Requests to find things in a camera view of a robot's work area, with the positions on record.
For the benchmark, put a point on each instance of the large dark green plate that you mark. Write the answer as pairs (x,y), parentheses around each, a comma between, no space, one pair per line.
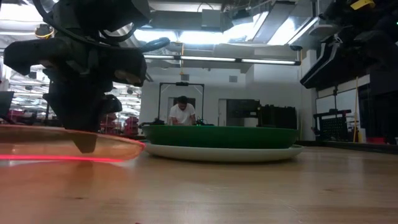
(217,137)

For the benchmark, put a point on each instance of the long ceiling light bar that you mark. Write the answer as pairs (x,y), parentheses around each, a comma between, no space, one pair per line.
(217,59)

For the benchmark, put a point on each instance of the person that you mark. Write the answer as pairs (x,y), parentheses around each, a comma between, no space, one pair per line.
(182,113)

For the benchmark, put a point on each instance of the black rectangular stand frame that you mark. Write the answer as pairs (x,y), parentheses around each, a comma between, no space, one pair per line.
(182,83)

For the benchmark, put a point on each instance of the large light blue plate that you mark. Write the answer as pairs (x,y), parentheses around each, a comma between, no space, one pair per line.
(217,155)

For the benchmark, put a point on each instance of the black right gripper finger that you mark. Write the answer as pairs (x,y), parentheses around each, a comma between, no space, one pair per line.
(320,65)

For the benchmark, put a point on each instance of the grey ceiling box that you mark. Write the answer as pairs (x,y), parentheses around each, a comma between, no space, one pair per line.
(212,18)

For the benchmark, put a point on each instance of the black stacked crates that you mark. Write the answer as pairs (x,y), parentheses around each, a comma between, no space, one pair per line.
(278,116)

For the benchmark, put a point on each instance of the orange transparent plate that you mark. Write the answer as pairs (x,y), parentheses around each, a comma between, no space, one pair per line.
(37,143)

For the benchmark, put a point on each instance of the red storage bins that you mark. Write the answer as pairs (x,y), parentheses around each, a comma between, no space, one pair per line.
(132,124)

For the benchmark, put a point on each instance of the black cart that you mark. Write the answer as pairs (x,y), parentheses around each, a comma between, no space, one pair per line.
(334,124)

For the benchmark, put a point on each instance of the dark monitor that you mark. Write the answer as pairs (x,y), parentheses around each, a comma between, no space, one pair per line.
(6,104)

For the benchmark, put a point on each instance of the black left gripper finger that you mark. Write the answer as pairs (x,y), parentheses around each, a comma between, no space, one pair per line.
(66,109)
(91,112)

